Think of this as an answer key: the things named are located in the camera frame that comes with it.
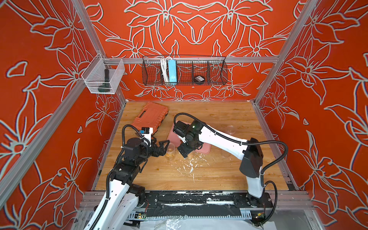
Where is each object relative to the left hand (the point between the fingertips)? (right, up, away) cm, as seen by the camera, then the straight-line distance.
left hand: (162, 140), depth 73 cm
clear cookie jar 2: (+16, -12, +13) cm, 24 cm away
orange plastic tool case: (-12, +12, +31) cm, 35 cm away
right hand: (+13, -6, +6) cm, 16 cm away
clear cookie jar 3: (+42, +4, +17) cm, 46 cm away
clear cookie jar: (+3, -11, +11) cm, 16 cm away
